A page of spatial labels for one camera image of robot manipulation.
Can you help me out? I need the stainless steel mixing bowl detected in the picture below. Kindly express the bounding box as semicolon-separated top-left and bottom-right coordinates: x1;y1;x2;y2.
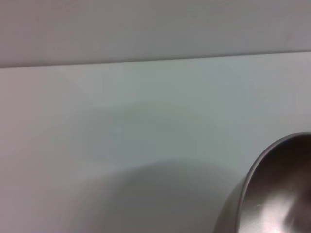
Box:
213;132;311;233

